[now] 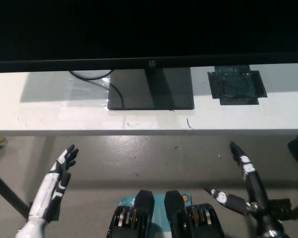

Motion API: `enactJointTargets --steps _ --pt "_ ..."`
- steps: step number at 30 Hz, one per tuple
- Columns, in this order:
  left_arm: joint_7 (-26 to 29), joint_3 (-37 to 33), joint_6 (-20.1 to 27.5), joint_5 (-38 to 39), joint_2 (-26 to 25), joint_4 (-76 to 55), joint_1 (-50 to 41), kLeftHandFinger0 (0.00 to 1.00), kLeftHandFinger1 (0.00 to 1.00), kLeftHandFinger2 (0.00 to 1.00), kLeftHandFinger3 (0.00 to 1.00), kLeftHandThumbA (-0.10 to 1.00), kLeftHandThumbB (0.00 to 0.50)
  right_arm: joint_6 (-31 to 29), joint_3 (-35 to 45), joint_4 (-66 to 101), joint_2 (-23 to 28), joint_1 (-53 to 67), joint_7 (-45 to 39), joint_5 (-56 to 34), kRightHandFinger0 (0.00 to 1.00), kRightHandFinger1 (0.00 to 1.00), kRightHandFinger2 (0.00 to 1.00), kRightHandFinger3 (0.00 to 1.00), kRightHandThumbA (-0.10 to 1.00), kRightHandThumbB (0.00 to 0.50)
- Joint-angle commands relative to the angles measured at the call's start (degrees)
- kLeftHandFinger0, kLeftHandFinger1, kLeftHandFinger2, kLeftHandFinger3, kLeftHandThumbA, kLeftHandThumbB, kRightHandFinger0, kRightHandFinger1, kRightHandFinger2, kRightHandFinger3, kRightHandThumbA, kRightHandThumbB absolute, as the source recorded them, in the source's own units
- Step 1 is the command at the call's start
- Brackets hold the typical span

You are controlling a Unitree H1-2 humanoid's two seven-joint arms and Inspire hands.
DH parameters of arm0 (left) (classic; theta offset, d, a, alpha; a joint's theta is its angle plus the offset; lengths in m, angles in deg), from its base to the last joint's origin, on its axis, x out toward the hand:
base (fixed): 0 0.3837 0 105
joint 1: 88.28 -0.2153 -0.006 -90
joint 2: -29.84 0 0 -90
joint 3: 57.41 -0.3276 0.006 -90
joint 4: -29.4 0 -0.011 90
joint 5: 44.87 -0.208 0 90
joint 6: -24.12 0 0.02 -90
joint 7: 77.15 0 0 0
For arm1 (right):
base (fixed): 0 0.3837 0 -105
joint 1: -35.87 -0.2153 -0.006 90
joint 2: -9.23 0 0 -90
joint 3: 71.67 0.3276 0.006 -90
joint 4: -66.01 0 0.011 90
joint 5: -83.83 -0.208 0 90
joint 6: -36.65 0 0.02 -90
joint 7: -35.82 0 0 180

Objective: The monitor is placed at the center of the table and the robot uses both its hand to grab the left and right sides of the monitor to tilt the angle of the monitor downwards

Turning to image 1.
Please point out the black HP monitor with stand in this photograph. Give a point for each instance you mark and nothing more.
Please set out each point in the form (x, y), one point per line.
(149, 29)

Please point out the clear plastic sheet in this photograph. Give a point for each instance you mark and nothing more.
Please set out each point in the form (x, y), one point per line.
(87, 91)

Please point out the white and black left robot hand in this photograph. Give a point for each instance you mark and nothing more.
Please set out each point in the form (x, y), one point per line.
(53, 178)

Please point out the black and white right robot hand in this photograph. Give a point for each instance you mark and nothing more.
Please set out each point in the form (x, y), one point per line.
(253, 183)

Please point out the black tape patch on table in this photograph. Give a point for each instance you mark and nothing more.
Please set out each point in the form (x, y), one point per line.
(236, 84)

